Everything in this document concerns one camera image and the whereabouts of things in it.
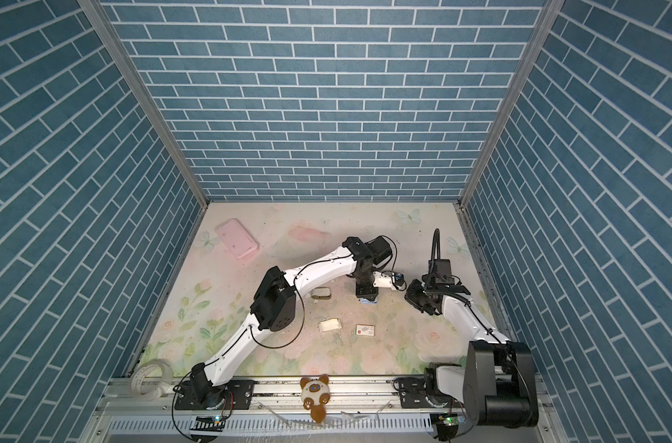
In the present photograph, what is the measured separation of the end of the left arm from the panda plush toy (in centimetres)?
26

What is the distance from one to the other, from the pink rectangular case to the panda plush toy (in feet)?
1.64

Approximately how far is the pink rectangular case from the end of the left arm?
0.46 meters

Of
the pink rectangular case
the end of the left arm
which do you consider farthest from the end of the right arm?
the pink rectangular case

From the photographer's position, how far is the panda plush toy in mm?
718

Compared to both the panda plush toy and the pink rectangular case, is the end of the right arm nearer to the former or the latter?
the panda plush toy

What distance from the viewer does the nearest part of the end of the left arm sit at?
2.30 ft

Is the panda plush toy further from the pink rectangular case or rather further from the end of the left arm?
the pink rectangular case

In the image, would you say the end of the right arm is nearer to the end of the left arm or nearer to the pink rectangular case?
the end of the left arm

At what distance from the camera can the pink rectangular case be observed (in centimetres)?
104
